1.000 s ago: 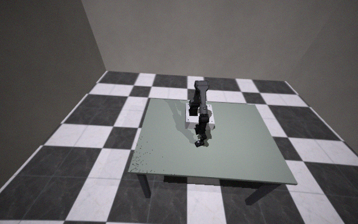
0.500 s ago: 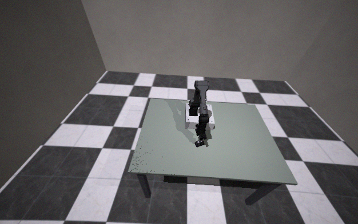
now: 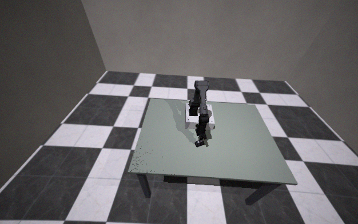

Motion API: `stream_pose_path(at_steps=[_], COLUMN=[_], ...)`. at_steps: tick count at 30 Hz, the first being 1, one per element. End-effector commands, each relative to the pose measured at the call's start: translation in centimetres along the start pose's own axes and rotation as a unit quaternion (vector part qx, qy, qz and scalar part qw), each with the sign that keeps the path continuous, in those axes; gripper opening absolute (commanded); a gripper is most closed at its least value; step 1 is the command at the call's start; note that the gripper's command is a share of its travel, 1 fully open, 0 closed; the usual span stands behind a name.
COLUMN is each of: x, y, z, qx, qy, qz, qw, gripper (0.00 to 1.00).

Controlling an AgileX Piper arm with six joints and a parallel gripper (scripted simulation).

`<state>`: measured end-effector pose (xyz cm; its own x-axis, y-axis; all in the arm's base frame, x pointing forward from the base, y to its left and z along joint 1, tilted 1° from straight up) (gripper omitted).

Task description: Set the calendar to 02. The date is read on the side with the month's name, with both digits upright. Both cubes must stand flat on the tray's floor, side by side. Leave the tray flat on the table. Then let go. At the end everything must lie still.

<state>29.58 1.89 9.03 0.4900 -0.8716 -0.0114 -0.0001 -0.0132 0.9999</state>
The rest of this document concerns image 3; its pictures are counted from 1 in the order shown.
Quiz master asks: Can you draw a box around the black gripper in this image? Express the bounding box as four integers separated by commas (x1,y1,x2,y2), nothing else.
195,124,207,141

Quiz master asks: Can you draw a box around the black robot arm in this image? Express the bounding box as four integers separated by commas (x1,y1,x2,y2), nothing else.
189,81,209,130

